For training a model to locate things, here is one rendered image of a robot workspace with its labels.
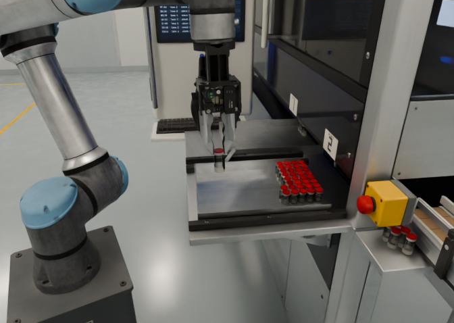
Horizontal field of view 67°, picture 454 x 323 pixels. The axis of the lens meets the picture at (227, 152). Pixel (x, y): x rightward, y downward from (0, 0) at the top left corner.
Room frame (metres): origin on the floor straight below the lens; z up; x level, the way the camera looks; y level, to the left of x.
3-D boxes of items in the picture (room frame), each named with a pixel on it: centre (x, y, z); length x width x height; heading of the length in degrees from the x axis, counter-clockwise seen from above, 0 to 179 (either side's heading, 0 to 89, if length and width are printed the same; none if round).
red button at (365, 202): (0.61, -0.30, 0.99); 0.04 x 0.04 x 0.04; 7
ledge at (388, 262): (0.60, -0.39, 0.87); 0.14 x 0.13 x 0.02; 97
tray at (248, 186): (0.83, -0.08, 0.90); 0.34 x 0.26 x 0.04; 97
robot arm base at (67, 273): (0.63, 0.39, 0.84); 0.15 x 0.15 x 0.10
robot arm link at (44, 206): (0.63, 0.39, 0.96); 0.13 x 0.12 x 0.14; 156
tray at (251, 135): (1.18, -0.15, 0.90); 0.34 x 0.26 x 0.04; 97
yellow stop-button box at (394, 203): (0.61, -0.34, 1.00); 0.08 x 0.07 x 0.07; 97
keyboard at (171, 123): (1.51, 0.13, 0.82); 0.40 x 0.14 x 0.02; 97
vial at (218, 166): (0.61, 0.02, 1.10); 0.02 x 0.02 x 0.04
